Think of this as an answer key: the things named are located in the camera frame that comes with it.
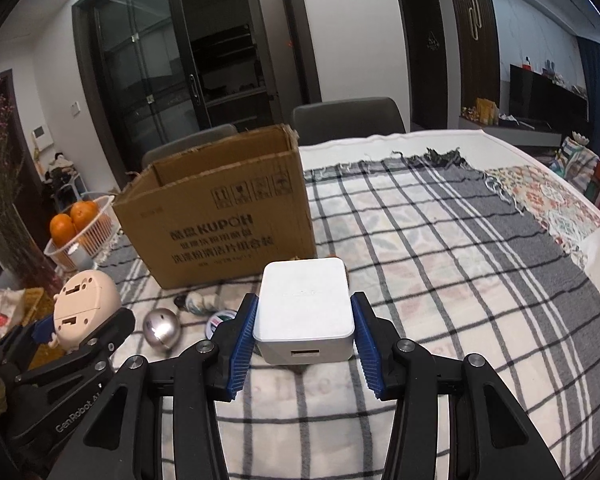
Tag beige round alarm clock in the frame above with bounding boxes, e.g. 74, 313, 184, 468
50, 270, 121, 351

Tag silver metal ball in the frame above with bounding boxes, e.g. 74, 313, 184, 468
142, 308, 182, 352

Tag white rectangular charger box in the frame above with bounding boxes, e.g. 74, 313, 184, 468
253, 256, 354, 366

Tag dried purple flower bouquet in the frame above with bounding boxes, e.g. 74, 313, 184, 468
0, 77, 61, 295

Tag white fruit basket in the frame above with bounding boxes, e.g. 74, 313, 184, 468
43, 195, 120, 272

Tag orange fruit front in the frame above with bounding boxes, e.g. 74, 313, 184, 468
50, 214, 78, 248

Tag orange fruit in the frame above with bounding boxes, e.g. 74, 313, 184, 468
70, 200, 99, 232
50, 214, 78, 248

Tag orange fruit rear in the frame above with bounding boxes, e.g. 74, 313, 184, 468
70, 200, 99, 232

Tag white shoe rack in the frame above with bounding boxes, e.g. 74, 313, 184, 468
43, 152, 86, 212

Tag brown cardboard box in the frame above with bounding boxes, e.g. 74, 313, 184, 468
114, 125, 316, 289

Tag plaid grey white tablecloth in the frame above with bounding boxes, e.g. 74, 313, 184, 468
94, 146, 600, 480

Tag grey dining chair left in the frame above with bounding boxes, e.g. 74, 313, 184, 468
142, 124, 238, 168

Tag grey dining chair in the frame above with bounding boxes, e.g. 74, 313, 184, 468
142, 124, 238, 168
292, 96, 406, 146

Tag patterned floral table mat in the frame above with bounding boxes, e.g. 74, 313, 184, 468
486, 165, 600, 270

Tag grey dining chair right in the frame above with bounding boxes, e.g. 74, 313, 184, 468
292, 96, 406, 146

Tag white tv cabinet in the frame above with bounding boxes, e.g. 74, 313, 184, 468
458, 117, 562, 148

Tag dark glass sliding door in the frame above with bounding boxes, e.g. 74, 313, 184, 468
72, 0, 210, 182

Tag black television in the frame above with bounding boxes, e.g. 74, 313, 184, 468
508, 65, 588, 136

